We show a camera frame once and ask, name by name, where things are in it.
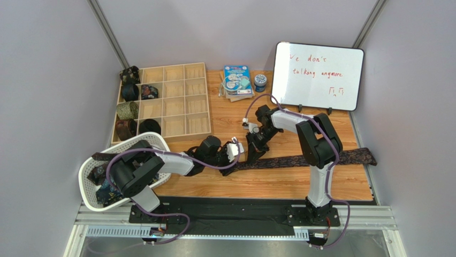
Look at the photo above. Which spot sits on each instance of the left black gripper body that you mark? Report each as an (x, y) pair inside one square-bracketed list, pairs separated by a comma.
[(226, 163)]

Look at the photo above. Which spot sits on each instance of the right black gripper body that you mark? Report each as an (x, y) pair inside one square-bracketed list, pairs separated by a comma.
[(257, 139)]

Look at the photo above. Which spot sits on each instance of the dark blue paisley tie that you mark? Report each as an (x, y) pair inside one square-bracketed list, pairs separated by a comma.
[(346, 157)]

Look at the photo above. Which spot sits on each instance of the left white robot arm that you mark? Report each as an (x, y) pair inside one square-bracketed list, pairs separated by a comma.
[(132, 171)]

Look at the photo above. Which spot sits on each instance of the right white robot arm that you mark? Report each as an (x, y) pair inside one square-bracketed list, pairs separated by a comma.
[(320, 145)]

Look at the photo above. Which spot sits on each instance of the small blue round tin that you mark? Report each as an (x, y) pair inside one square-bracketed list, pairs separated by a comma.
[(260, 82)]

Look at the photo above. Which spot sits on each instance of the blue book stack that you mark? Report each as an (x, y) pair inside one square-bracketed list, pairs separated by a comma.
[(236, 83)]

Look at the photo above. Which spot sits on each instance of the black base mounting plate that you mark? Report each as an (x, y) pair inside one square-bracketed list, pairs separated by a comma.
[(230, 216)]

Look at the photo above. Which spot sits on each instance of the wooden compartment tray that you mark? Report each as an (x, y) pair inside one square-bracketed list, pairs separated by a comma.
[(182, 109)]

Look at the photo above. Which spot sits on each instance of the white whiteboard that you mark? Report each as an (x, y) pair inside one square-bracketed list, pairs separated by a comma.
[(316, 76)]

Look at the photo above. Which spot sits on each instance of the rolled black tie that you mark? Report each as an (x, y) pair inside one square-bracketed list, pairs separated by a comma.
[(149, 125)]

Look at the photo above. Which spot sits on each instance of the rolled dark patterned tie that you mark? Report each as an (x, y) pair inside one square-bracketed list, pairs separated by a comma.
[(149, 92)]

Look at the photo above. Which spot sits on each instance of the rolled brown tie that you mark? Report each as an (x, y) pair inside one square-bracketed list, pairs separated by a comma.
[(125, 129)]

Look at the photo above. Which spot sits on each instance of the rolled olive green tie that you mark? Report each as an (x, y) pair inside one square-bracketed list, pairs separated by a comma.
[(127, 110)]

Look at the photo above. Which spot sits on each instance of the rolled navy tie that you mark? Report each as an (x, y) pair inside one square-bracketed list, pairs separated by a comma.
[(129, 92)]

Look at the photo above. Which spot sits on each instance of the blue floral tie in basket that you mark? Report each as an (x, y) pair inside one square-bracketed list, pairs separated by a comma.
[(107, 195)]

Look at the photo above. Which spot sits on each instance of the dark brown tie in basket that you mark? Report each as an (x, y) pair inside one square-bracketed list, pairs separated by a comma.
[(98, 174)]

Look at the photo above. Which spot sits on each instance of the rolled dark floral tie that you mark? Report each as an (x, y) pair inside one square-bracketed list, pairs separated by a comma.
[(130, 76)]

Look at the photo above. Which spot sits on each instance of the white plastic basket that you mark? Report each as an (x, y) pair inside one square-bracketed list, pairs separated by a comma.
[(88, 189)]

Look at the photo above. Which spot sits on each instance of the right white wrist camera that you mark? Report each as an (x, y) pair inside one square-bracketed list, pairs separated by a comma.
[(251, 127)]

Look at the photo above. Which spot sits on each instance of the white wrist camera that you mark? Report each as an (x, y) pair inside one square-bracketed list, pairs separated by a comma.
[(234, 149), (251, 127)]

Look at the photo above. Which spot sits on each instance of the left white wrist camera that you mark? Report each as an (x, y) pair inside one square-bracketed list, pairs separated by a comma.
[(234, 149)]

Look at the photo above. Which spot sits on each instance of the aluminium frame rail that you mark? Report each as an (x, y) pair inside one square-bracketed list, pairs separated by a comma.
[(366, 230)]

